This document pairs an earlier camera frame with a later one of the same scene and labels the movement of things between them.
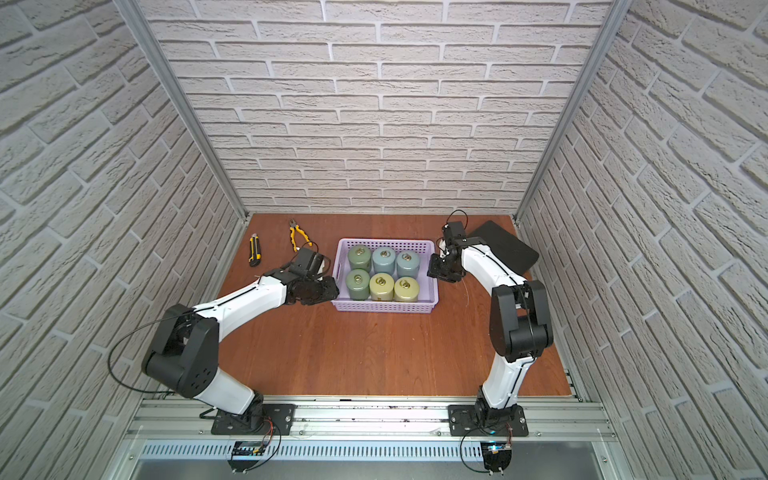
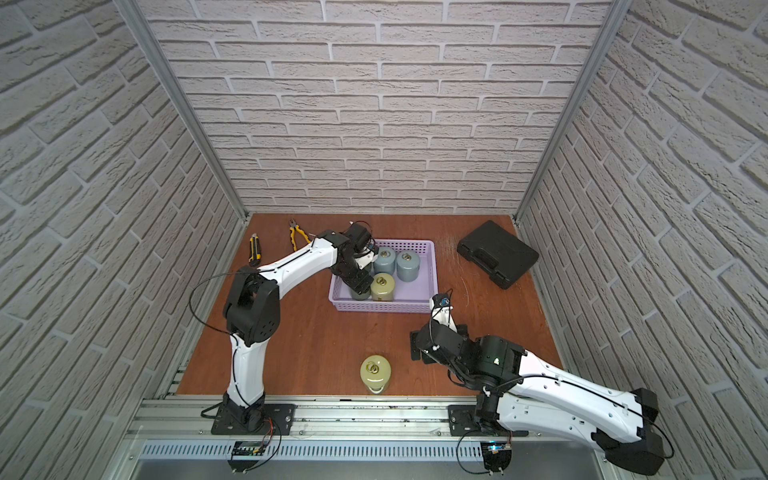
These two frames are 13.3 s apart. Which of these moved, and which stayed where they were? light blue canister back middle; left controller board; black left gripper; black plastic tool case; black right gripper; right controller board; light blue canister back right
Moved: black left gripper; black right gripper
Stayed: right controller board; left controller board; light blue canister back middle; black plastic tool case; light blue canister back right
